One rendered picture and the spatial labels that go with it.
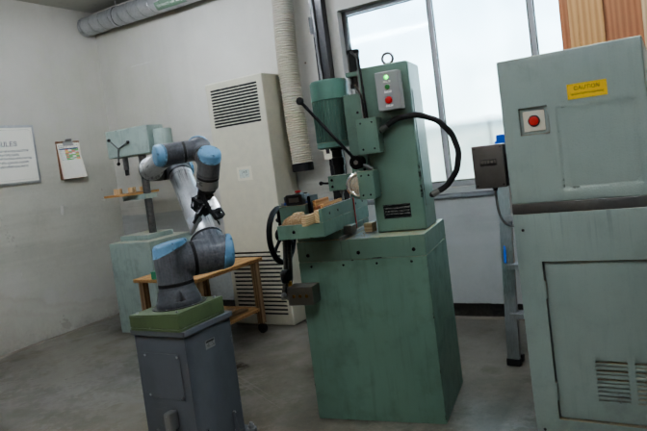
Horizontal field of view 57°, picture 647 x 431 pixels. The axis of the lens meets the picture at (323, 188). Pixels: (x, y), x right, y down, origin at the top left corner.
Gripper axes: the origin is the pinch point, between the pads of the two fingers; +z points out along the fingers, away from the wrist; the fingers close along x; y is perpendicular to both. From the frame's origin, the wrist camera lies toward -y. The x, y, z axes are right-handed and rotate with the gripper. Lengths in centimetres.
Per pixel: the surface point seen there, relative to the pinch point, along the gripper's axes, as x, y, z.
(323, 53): -170, 102, -32
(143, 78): -132, 267, 38
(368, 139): -55, -33, -46
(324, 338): -31, -50, 39
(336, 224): -40, -37, -10
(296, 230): -21.8, -30.4, -10.0
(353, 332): -37, -60, 31
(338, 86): -64, -4, -58
